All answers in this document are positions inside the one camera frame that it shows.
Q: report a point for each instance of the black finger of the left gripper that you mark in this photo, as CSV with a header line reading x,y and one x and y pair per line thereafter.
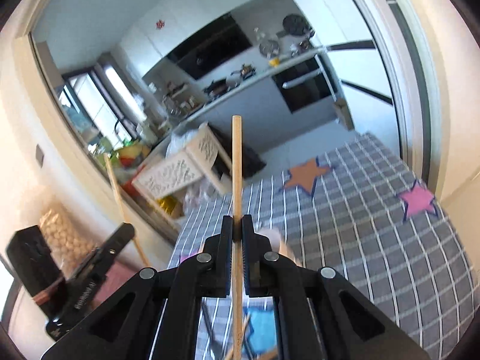
x,y
100,260

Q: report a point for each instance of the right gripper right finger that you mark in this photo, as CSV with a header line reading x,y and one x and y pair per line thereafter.
x,y
318,313

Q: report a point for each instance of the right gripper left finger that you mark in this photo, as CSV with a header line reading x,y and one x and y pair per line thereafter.
x,y
155,314

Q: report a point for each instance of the wooden chopstick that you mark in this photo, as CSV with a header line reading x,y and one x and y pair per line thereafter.
x,y
237,271
231,351
120,205
272,354

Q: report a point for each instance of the white utensil holder caddy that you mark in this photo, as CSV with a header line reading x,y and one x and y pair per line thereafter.
x,y
278,244

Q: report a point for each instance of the grey checked tablecloth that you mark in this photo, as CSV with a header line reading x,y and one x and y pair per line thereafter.
x,y
415,270

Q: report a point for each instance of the white perforated storage cart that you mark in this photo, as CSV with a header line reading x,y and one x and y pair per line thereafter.
x,y
194,161

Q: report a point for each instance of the black built-in oven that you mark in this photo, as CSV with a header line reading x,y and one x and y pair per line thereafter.
x,y
305,83

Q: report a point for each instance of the black range hood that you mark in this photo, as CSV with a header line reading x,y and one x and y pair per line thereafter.
x,y
208,48

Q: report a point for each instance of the white refrigerator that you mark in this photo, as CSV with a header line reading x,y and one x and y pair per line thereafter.
x,y
343,32

